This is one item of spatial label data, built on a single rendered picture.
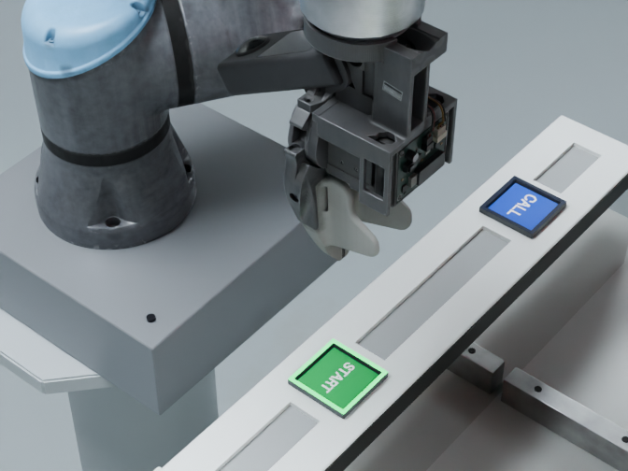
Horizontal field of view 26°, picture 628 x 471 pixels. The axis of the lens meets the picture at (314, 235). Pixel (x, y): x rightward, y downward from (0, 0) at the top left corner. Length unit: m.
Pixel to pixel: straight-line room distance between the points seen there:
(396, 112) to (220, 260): 0.44
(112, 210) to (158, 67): 0.16
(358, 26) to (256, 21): 0.38
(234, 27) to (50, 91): 0.16
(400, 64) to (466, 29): 2.35
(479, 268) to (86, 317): 0.35
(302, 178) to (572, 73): 2.20
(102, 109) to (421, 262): 0.30
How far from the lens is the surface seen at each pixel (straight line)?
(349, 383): 1.06
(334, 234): 0.92
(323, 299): 2.47
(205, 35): 1.16
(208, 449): 1.03
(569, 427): 1.21
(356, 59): 0.81
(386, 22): 0.79
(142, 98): 1.17
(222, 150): 1.34
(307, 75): 0.85
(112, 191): 1.23
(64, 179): 1.24
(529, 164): 1.27
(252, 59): 0.89
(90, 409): 1.44
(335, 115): 0.85
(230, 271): 1.22
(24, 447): 2.30
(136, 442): 1.45
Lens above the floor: 1.76
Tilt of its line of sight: 43 degrees down
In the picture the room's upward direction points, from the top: straight up
